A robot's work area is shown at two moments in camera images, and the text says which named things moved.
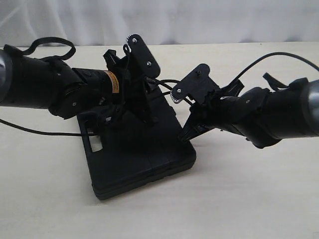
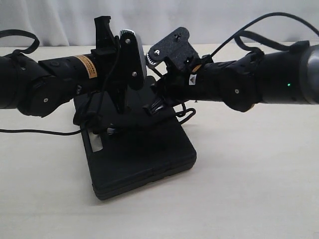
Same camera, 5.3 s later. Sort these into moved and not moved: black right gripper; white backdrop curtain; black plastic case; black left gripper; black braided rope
Moved: black left gripper; black braided rope; black right gripper
Not moved: black plastic case; white backdrop curtain
